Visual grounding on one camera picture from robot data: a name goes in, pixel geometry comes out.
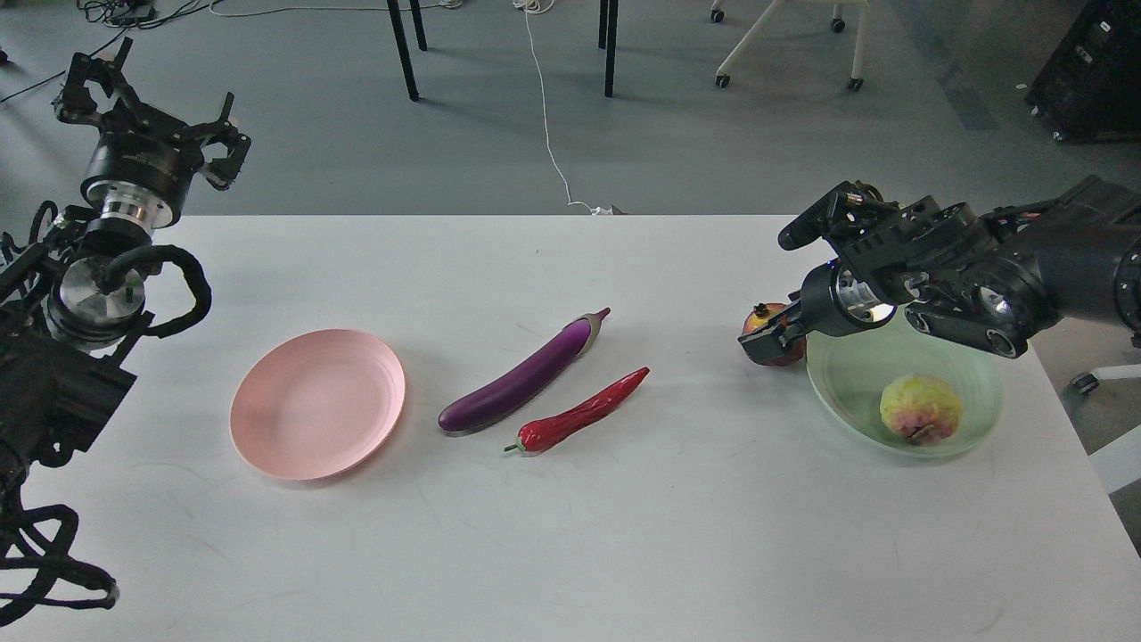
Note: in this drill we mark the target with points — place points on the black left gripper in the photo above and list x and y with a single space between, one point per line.
152 167

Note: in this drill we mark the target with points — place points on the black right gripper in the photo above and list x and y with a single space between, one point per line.
900 263

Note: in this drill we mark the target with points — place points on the red pomegranate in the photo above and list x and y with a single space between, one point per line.
783 352

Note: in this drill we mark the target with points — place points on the yellow-green custard apple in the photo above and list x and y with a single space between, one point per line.
920 409

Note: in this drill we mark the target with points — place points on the red chili pepper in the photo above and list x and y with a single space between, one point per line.
541 435

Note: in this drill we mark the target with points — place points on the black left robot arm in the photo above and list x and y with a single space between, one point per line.
79 294

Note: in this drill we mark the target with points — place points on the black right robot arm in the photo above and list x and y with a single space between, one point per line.
989 281

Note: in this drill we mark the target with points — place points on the light green plate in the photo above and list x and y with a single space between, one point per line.
850 374

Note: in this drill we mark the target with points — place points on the white rolling chair base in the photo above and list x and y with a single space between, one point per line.
838 24

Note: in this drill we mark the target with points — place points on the black table leg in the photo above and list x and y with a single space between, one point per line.
402 41
606 39

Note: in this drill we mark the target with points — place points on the pink plate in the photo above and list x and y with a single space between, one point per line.
318 405

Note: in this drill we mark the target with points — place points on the purple eggplant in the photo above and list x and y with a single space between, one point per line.
511 391

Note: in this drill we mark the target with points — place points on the black equipment cabinet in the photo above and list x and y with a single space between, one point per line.
1089 90

